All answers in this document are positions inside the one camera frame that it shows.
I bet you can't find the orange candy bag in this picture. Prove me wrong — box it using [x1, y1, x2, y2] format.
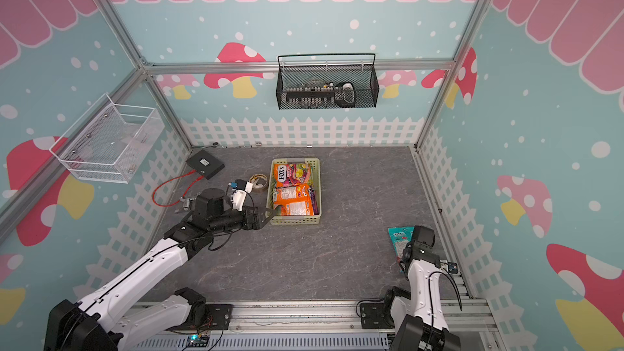
[273, 185, 315, 216]

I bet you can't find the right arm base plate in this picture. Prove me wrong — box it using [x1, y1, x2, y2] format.
[356, 301, 394, 329]

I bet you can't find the red cable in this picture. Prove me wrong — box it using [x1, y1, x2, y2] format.
[151, 169, 206, 208]

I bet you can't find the metal clamp fitting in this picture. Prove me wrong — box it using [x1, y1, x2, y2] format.
[175, 196, 196, 213]

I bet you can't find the brown tape roll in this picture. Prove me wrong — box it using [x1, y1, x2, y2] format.
[249, 173, 270, 193]

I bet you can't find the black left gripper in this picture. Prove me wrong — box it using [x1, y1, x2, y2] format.
[210, 204, 276, 234]

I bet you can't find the aluminium front rail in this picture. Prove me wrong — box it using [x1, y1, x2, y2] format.
[92, 299, 498, 337]

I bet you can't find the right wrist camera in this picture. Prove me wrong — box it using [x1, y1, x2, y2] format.
[444, 262, 459, 276]

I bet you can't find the white wire wall basket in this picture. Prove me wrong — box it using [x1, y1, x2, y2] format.
[49, 94, 165, 184]

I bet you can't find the green plastic basket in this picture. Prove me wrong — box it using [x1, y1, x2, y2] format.
[266, 157, 323, 225]

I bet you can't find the purple candy bag back side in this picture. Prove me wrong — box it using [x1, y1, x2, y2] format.
[310, 186, 320, 215]

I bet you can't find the teal candy bag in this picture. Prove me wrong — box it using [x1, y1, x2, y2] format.
[388, 227, 414, 261]

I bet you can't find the yellow Fox's fruits bag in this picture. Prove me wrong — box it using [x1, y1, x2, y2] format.
[273, 162, 313, 189]

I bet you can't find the black network box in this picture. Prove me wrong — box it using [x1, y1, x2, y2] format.
[186, 149, 225, 180]

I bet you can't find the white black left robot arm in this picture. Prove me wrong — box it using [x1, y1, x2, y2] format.
[43, 188, 275, 350]

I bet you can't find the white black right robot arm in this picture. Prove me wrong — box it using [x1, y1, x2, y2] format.
[383, 226, 462, 350]

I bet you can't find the black wire wall basket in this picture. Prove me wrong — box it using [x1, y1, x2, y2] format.
[276, 53, 380, 110]

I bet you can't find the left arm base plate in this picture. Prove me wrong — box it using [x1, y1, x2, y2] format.
[167, 304, 233, 332]

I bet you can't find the green lit circuit board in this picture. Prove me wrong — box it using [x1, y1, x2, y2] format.
[185, 335, 211, 349]

